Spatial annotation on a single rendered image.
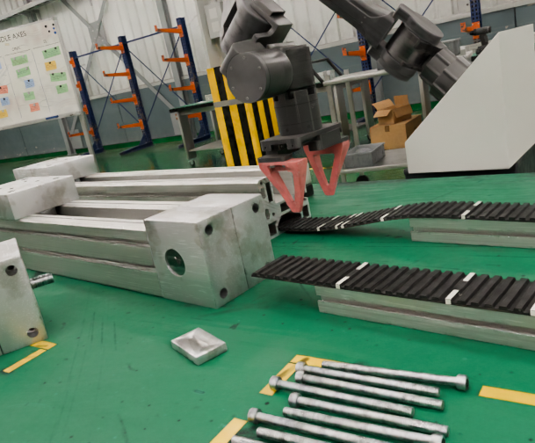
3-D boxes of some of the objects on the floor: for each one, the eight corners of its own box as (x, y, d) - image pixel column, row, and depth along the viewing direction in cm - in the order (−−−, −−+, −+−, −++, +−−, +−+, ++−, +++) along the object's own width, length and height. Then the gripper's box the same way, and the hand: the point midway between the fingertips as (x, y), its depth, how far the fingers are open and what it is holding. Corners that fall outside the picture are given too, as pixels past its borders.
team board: (-15, 220, 627) (-76, 47, 576) (14, 207, 673) (-40, 47, 622) (97, 204, 584) (42, 15, 533) (119, 192, 630) (71, 17, 579)
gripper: (285, 92, 63) (307, 218, 68) (341, 78, 72) (358, 190, 76) (242, 99, 68) (267, 216, 72) (300, 85, 77) (319, 191, 81)
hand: (313, 197), depth 74 cm, fingers open, 8 cm apart
